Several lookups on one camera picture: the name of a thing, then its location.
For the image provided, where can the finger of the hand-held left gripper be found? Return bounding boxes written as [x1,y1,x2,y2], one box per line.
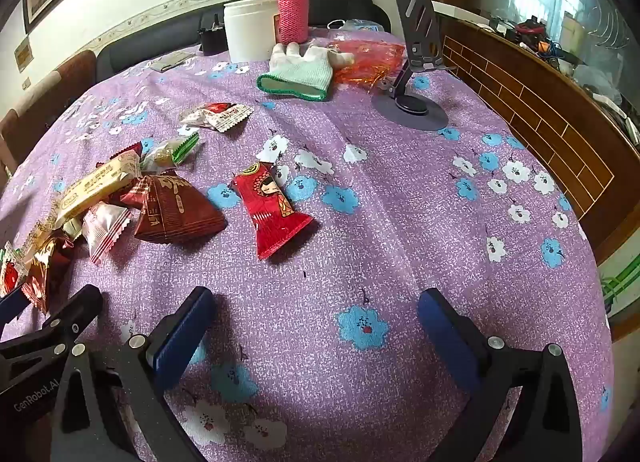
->
[0,285,30,325]
[0,285,103,383]

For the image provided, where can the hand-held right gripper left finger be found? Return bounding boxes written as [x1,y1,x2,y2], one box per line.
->
[50,286,218,462]

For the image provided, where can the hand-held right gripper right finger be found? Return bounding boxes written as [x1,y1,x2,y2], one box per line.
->
[417,288,583,462]

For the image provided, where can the white snack packet red edges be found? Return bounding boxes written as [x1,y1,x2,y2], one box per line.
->
[82,201,132,265]

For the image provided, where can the brown triangular snack packet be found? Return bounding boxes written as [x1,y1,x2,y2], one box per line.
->
[132,169,227,244]

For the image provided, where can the gold long snack packet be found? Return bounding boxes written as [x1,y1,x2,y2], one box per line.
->
[52,149,143,225]

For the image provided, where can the red foil snack packet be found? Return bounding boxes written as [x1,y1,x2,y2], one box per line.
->
[120,175,151,208]

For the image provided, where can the dark red foil packet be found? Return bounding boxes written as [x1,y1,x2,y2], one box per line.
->
[110,142,144,163]

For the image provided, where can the green clear candy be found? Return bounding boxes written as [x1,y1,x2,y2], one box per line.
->
[141,132,201,170]

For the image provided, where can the gold brown snack packet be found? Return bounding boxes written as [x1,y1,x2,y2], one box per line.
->
[20,237,76,313]

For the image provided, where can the gold patterned snack packet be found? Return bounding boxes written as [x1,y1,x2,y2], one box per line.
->
[17,217,66,255]

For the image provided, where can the purple floral tablecloth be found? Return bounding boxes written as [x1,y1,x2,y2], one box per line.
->
[0,25,616,462]

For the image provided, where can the red doll-print snack packet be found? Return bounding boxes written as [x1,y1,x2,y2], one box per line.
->
[230,161,317,260]

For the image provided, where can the white green printed box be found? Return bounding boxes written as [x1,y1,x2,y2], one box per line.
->
[597,242,640,338]

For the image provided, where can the brown armchair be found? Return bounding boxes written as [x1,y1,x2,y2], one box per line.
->
[0,50,97,178]

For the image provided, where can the grey phone stand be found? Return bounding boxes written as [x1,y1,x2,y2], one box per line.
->
[371,0,449,132]

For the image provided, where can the wooden brick-pattern cabinet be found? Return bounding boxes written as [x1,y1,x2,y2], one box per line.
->
[440,17,616,263]

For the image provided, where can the black leather sofa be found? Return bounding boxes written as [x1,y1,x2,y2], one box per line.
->
[95,0,392,80]

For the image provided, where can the orange red plastic bag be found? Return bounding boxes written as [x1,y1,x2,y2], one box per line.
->
[330,38,407,90]

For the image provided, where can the white-green plastic bag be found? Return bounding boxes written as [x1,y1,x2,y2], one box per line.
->
[256,41,356,102]

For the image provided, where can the small black box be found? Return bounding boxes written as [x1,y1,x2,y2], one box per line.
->
[197,15,228,56]

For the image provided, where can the white plastic jar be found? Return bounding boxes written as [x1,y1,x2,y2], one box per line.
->
[223,0,280,63]

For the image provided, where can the pink bottle with knitted sleeve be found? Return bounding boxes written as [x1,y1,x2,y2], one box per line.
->
[262,0,310,46]

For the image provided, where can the yellow wall plaque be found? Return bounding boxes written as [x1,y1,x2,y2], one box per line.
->
[14,41,35,72]

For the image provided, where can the clutter of cables and tools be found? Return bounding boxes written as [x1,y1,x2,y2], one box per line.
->
[490,12,640,143]

